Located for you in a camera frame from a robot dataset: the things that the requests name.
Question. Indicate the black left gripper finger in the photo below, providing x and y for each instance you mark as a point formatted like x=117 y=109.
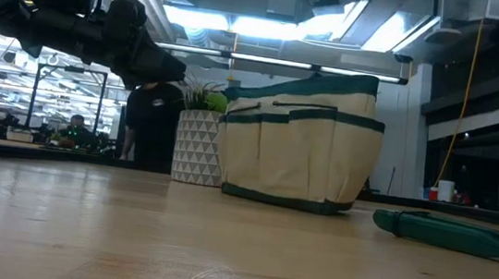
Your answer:
x=135 y=82
x=166 y=66

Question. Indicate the beige gardening bag green trim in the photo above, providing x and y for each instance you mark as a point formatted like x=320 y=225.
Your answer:
x=298 y=158

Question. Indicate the grey ceiling box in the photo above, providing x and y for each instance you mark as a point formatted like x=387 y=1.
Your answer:
x=282 y=1

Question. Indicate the ceiling light bar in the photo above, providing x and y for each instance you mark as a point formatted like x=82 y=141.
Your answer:
x=285 y=63

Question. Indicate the person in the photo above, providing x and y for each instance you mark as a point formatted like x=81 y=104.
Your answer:
x=77 y=133
x=153 y=125

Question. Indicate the black background rack frame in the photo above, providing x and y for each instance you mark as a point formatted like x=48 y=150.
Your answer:
x=31 y=102

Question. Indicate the red cup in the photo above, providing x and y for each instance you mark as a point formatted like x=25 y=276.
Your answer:
x=433 y=194

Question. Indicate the small green background plant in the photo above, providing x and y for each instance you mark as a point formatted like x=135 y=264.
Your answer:
x=60 y=140

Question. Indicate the potted succulent white patterned pot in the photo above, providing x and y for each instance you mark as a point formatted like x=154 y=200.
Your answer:
x=196 y=148

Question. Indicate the black metal table frame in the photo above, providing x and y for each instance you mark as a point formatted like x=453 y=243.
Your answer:
x=6 y=151

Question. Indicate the white cup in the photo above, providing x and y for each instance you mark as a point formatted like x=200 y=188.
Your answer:
x=445 y=191

